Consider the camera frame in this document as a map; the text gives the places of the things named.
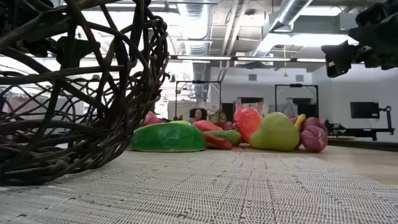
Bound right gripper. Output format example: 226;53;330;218
321;14;398;78

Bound yellow banana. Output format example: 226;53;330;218
294;113;307;132

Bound large purple grape bunch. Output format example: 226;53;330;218
287;115;329;154

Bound green pear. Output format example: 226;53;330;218
249;111;301;152

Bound red-orange mango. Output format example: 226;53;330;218
233;107;264;144

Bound small red grape bunch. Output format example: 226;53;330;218
208;110;238;131

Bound green cucumber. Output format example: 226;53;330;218
203;129;243;146

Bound red chili pepper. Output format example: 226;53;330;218
203;134;234;151

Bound red bell pepper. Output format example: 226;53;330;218
192;119;223;133

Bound watermelon slice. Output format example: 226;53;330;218
129;121;208;153

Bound yellow hanging pendant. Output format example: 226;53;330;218
282;45;289;78

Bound black monitor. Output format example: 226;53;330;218
349;101;381;119

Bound black monitor stand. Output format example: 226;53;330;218
324;105;396;141

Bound person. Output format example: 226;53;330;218
188;108;208;124

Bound grey woven placemat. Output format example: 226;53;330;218
0;148;398;224

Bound black rig frame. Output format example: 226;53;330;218
175;80;223;121
274;83;320;119

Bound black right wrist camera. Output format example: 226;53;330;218
355;1;390;27

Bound silver ventilation duct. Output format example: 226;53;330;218
250;0;315;58

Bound black metal table frame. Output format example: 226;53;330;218
326;138;398;152

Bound black wire basket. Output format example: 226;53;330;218
0;0;170;187

